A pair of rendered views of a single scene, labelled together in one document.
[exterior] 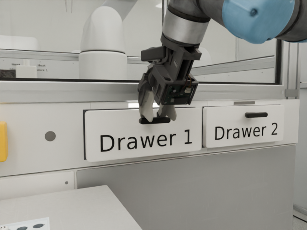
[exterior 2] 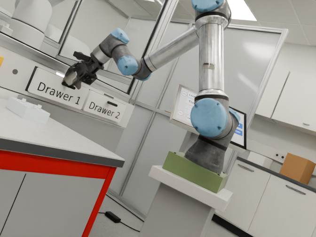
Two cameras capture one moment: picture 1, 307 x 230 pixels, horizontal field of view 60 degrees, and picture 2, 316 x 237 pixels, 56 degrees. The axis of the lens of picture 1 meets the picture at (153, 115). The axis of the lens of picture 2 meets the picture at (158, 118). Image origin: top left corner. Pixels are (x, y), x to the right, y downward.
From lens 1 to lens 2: 0.83 m
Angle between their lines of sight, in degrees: 31
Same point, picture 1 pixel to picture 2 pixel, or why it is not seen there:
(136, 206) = not seen: hidden behind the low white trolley
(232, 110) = (102, 97)
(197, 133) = (82, 100)
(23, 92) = (12, 45)
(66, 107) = (28, 60)
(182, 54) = (97, 65)
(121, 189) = not seen: hidden behind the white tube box
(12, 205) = not seen: outside the picture
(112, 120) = (48, 77)
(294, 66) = (138, 88)
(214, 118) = (92, 97)
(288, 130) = (123, 119)
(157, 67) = (83, 64)
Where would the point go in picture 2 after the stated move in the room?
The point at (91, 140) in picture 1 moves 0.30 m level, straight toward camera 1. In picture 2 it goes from (35, 82) to (65, 97)
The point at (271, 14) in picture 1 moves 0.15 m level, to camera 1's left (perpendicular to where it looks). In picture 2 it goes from (130, 69) to (96, 52)
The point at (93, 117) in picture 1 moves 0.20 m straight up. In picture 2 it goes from (41, 71) to (59, 27)
